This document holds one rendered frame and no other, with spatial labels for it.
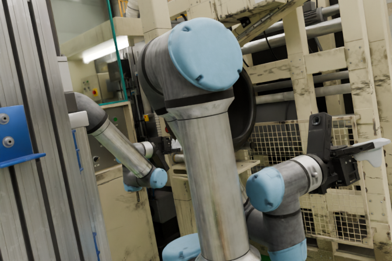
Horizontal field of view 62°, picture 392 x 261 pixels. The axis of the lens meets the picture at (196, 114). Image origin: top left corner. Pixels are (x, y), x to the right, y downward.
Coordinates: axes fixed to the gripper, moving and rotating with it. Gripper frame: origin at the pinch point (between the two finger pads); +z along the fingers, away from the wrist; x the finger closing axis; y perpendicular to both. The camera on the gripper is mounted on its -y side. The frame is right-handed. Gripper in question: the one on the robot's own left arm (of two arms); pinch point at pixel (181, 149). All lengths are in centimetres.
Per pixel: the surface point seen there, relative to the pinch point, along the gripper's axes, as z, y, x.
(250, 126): 43.8, 7.5, -11.8
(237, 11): 40, 72, -12
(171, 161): 14.7, -8.6, 24.0
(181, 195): 27, -31, 31
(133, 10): 40, 100, 79
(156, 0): 16, 85, 26
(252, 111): 48, 16, -12
